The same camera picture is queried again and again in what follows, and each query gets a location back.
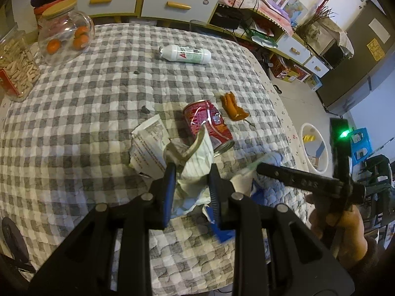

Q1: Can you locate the cardboard box under cabinet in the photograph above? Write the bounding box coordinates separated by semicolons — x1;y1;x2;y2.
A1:
271;54;299;83

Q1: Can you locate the white plastic bottle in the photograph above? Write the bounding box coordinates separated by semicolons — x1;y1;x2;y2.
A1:
158;45;212;64

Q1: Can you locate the glass jar with seeds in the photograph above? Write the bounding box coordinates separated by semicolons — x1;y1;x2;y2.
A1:
0;27;40;102

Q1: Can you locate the glass jar with oranges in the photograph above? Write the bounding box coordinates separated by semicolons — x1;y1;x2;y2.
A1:
38;0;95;66

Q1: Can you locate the blue carton box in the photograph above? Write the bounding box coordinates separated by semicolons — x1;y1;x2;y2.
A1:
201;152;287;244

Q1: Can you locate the orange peel piece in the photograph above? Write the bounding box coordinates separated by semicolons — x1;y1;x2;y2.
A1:
220;92;249;122

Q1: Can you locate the black chair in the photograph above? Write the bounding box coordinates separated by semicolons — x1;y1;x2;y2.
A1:
358;154;394;233

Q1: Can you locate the blue plastic stool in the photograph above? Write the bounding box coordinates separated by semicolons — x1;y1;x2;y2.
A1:
350;128;373;166

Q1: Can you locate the grey checkered table cloth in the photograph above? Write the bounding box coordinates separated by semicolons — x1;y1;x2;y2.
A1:
0;23;309;296

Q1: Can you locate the red drink can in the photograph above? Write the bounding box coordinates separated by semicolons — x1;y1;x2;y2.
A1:
183;100;234;156

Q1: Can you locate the grey refrigerator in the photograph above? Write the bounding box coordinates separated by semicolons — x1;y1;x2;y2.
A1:
317;1;394;116

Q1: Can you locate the printed paper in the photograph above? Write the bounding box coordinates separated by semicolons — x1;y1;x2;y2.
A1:
129;115;214;218

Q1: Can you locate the black device on shelf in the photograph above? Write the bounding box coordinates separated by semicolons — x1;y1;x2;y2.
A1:
210;4;243;30

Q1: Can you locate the yellow white tv cabinet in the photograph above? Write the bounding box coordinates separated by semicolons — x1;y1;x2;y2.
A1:
78;0;329;77

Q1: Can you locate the person's right hand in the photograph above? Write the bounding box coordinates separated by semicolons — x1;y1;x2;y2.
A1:
305;193;370;269

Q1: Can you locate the white plastic trash bin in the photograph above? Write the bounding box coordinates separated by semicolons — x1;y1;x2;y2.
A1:
299;123;329;175

